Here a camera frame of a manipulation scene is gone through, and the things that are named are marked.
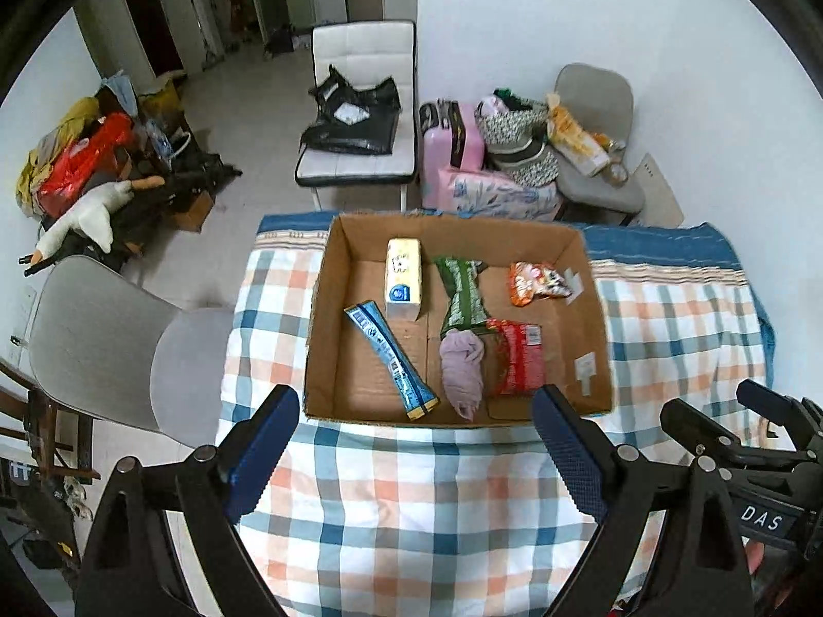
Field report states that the yellow white tissue pack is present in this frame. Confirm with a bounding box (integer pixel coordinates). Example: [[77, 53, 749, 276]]
[[384, 238, 425, 322]]

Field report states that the grey padded chair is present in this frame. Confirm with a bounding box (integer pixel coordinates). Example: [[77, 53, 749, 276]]
[[553, 63, 647, 227]]

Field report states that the grey plastic chair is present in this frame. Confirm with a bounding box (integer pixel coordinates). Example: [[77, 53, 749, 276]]
[[29, 255, 248, 447]]

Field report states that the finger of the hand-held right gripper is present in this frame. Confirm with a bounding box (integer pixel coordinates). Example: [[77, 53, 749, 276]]
[[659, 398, 750, 465], [736, 379, 823, 449]]

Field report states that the yellow cloth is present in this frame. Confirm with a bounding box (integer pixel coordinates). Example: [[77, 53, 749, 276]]
[[16, 96, 104, 213]]

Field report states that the black equipment pile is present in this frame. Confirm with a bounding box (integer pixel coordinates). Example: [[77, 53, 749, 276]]
[[109, 141, 244, 258]]

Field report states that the red plastic bag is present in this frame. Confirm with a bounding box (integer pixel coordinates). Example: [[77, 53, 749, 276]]
[[35, 112, 134, 220]]

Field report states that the patterned tote bag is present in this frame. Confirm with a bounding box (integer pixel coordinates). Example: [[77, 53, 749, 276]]
[[476, 93, 562, 187]]

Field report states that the pink suitcase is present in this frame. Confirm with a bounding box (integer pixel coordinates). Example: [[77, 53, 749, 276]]
[[418, 99, 486, 207]]

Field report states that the black plastic bag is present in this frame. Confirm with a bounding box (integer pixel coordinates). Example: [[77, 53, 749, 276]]
[[302, 64, 401, 156]]

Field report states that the plaid blanket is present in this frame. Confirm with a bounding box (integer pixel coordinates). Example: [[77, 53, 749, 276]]
[[215, 241, 773, 617]]

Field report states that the red snack packet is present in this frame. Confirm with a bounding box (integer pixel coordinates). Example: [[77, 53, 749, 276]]
[[485, 318, 547, 397]]

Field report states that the orange snack packet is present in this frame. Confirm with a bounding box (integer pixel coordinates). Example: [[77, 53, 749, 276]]
[[508, 261, 575, 307]]

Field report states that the floral pillow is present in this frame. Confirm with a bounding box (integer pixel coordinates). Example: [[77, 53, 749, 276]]
[[437, 167, 560, 223]]

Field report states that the white padded chair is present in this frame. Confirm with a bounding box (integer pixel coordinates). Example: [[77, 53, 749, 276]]
[[294, 19, 419, 210]]

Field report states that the green packet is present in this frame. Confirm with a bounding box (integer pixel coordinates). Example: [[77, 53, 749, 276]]
[[434, 257, 490, 335]]

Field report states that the wooden stand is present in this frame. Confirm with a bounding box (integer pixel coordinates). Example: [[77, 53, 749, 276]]
[[0, 360, 100, 483]]

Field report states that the yellow snack bag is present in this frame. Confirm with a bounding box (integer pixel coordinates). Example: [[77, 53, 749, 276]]
[[546, 95, 596, 155]]

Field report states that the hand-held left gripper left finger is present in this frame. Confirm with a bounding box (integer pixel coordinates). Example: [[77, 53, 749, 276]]
[[76, 384, 302, 617]]

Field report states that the small cardboard box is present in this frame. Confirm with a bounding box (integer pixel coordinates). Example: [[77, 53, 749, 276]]
[[170, 189, 216, 233]]

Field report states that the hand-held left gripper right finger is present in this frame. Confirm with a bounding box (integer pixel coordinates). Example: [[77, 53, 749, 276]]
[[531, 383, 756, 617]]

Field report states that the long blue packet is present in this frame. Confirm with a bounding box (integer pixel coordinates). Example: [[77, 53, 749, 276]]
[[344, 303, 441, 423]]

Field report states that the white board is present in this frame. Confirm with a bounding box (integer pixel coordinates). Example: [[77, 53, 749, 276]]
[[633, 153, 686, 229]]

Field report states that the white goose plush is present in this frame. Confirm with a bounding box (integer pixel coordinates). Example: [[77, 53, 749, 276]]
[[32, 176, 165, 264]]

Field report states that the purple sock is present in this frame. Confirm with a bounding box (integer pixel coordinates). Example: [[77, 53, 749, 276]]
[[439, 328, 486, 424]]

